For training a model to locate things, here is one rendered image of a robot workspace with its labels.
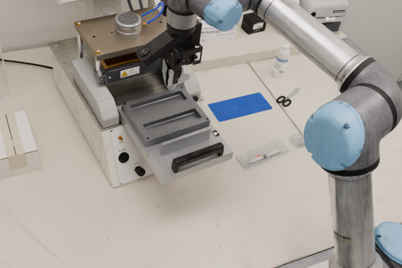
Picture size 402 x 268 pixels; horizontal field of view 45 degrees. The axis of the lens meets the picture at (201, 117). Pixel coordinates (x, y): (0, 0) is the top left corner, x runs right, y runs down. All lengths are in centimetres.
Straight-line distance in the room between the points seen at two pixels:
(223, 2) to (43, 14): 106
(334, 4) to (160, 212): 119
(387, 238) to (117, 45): 87
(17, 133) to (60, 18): 62
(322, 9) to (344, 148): 130
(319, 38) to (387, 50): 206
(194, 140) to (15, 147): 54
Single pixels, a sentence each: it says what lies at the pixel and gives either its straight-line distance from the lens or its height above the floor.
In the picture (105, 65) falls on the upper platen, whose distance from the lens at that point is 144.
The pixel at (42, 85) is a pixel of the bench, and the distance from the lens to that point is 185.
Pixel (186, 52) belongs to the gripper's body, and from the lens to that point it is 122.
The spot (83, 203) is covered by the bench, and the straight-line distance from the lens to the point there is 147.
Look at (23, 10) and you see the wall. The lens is 197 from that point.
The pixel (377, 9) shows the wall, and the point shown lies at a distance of 282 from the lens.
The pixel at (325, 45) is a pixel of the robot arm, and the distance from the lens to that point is 106.
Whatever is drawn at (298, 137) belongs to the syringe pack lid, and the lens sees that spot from 172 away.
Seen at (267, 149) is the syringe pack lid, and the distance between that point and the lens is 165.
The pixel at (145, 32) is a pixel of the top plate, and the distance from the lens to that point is 148.
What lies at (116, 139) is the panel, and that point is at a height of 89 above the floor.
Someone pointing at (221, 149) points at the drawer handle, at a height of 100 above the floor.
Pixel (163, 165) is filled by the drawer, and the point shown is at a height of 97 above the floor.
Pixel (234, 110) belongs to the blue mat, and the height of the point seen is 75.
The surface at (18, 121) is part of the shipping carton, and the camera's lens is 160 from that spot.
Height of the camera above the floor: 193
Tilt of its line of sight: 43 degrees down
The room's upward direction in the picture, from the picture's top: 9 degrees clockwise
